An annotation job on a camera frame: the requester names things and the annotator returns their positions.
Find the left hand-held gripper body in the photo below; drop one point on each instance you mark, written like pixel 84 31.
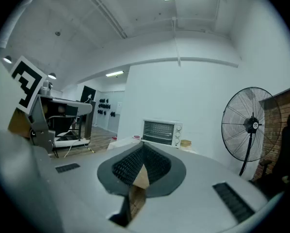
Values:
pixel 26 81

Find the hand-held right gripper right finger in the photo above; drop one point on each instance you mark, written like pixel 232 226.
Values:
pixel 196 186

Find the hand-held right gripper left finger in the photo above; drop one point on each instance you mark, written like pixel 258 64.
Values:
pixel 82 186

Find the white toaster oven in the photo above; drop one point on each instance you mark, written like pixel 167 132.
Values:
pixel 159 131

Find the round pendant lamp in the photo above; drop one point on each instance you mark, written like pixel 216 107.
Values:
pixel 52 76
pixel 7 59

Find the table with white cloth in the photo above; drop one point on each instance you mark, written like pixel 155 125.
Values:
pixel 122 143

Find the small red dish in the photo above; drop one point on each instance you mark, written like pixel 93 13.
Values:
pixel 136 137

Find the short fluorescent ceiling light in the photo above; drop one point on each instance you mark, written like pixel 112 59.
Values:
pixel 114 73

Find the red brick pillar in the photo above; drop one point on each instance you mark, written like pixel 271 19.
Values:
pixel 274 120

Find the white ceiling conduit pipe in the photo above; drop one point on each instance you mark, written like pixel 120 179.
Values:
pixel 177 42

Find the grey machine frame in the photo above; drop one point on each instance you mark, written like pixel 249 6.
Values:
pixel 72 107

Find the black wall poster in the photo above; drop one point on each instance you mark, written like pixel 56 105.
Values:
pixel 88 94

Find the group of black wall items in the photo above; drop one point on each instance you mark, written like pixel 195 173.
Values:
pixel 105 107

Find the black pedestal fan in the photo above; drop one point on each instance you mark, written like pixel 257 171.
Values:
pixel 252 125

